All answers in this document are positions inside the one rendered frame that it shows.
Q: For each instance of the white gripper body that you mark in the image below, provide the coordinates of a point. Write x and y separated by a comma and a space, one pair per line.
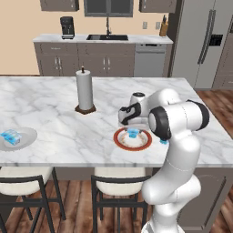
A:
130, 122

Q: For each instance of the grey base cupboard run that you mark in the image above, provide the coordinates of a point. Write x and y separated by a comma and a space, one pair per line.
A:
85, 59

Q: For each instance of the dark wooden towel holder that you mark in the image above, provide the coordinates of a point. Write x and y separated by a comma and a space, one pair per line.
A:
85, 108

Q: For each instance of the black coffee machine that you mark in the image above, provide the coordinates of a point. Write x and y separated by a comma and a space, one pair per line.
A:
67, 27

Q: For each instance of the grey plate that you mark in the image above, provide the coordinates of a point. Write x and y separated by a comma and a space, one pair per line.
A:
21, 138

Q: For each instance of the black sink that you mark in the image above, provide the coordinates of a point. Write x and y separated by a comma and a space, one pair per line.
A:
107, 37

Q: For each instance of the red rimmed white plate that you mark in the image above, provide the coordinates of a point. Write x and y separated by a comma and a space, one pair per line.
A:
133, 139

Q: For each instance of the dark framed window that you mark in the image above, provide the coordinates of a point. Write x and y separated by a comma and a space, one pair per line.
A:
108, 8

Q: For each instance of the cream cushioned black stool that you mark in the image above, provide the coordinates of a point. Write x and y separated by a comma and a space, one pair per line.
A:
119, 194
28, 194

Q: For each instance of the grey wall cupboard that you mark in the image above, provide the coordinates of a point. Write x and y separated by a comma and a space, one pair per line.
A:
157, 6
59, 5

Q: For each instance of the grey tall cupboard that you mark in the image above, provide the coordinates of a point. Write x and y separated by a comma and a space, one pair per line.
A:
224, 60

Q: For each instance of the white wall socket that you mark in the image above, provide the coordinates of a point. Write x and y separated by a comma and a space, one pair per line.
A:
145, 25
157, 25

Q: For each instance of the white paper towel roll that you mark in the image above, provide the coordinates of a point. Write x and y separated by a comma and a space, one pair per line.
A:
84, 89

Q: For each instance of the stainless steel dishwasher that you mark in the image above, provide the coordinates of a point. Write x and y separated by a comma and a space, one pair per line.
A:
150, 60

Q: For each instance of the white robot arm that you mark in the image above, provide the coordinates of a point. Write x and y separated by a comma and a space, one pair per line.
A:
179, 157

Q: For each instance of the wooden knife block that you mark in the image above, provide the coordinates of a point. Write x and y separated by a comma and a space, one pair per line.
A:
164, 28

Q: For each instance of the stainless steel fridge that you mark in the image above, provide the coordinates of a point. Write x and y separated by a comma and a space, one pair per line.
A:
200, 42

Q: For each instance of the black tap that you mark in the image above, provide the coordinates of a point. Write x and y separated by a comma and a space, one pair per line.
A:
107, 26

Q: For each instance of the blue yogurt container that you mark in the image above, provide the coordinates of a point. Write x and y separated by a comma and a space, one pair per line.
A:
163, 141
11, 136
133, 132

